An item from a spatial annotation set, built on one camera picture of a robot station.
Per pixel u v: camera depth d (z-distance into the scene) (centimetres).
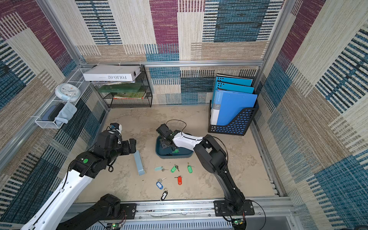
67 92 74
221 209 73
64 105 69
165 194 79
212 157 55
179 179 83
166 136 76
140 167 85
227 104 89
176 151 94
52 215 39
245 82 93
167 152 93
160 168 87
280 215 72
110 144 53
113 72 85
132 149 66
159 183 83
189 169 87
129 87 100
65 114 68
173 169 88
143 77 94
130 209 76
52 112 65
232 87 92
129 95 100
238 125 94
